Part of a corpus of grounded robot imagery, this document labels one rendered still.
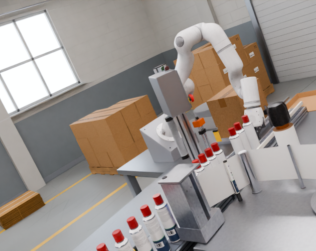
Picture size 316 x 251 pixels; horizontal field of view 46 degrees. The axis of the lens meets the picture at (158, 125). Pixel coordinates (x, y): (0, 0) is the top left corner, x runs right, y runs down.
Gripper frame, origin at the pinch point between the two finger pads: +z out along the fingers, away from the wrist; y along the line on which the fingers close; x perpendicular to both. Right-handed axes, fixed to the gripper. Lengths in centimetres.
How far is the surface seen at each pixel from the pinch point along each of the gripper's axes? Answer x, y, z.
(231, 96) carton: 17.0, -24.0, -25.0
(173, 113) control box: -58, -4, -17
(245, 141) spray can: -15.6, 2.3, 0.9
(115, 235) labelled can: -101, 1, 22
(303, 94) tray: 83, -9, -20
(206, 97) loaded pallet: 289, -253, -52
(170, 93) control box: -59, -2, -26
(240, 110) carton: 20.1, -20.6, -15.3
